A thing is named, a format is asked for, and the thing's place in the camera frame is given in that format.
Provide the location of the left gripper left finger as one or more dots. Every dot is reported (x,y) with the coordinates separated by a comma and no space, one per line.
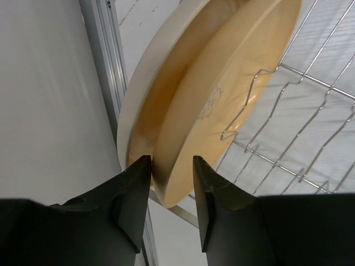
(103,226)

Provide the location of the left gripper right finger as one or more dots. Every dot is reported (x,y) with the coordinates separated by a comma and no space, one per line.
(237,228)

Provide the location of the cream plate front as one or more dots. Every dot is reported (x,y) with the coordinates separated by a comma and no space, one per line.
(219,91)

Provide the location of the cream plate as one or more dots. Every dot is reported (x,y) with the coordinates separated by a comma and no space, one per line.
(219,91)
(162,67)

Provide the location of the cream plate back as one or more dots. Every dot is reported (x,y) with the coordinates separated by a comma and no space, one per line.
(162,67)

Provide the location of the wire dish rack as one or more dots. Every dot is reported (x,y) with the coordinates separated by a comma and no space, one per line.
(300,136)

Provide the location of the aluminium frame rail left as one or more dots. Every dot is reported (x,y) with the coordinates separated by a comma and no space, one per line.
(105,42)

